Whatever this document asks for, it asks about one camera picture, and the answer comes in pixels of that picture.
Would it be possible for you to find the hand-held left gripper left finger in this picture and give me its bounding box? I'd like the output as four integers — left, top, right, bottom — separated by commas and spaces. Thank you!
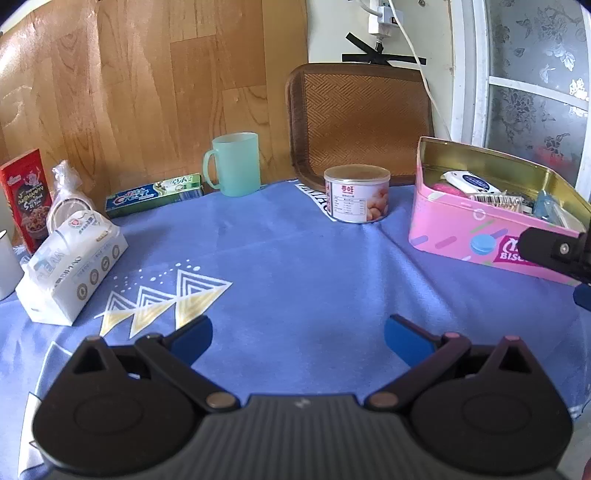
60, 315, 241, 414

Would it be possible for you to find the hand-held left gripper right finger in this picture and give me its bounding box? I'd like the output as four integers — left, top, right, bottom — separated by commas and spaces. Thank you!
367, 315, 550, 412

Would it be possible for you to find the barcode printed packet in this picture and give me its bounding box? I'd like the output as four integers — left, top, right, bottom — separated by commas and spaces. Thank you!
468, 193, 525, 213

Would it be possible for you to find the white and blue tissue packet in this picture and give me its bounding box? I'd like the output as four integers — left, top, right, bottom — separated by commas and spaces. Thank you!
442, 171, 502, 195

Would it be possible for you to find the pink biscuit tin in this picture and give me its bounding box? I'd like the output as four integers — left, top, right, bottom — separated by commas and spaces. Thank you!
409, 136, 591, 289

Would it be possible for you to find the blue soft pad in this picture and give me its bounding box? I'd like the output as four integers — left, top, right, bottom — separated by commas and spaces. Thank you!
531, 189, 556, 217

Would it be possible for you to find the blue printed tablecloth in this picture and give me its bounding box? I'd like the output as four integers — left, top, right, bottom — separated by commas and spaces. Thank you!
0, 178, 591, 480

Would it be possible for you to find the white tissue pack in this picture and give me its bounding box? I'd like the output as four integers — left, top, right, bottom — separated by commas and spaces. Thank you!
15, 210, 129, 327

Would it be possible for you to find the white food can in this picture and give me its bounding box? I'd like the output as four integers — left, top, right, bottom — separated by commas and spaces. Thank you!
323, 165, 391, 223

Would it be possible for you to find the green toothpaste box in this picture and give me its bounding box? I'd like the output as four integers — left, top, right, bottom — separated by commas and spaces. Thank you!
105, 173, 205, 219

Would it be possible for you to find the mint green mug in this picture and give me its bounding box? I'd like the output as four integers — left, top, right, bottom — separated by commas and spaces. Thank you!
203, 132, 260, 198

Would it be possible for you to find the white plastic bag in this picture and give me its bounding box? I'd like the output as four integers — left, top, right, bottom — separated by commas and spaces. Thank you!
46, 160, 95, 241

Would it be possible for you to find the white enamel cup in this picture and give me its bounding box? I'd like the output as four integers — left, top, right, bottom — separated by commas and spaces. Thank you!
0, 229, 25, 302

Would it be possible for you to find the red snack box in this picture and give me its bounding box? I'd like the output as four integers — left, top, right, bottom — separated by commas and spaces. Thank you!
0, 148, 51, 254

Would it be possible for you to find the brown woven chair back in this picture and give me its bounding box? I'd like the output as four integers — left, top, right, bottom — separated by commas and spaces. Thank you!
285, 63, 435, 188

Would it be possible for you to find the black tape cross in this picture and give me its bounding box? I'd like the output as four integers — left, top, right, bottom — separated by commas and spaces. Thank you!
342, 32, 428, 65

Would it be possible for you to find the white plug adapter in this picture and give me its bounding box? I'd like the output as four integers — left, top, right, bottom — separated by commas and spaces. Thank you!
368, 0, 398, 38

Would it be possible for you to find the white window frame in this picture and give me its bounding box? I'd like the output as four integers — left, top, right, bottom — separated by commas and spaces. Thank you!
450, 0, 591, 195

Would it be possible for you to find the white cable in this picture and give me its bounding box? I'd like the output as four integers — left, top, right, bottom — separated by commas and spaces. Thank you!
388, 0, 457, 141

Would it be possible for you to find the wood-pattern wall sheet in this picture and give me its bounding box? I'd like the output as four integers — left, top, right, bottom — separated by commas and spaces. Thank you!
0, 0, 309, 217

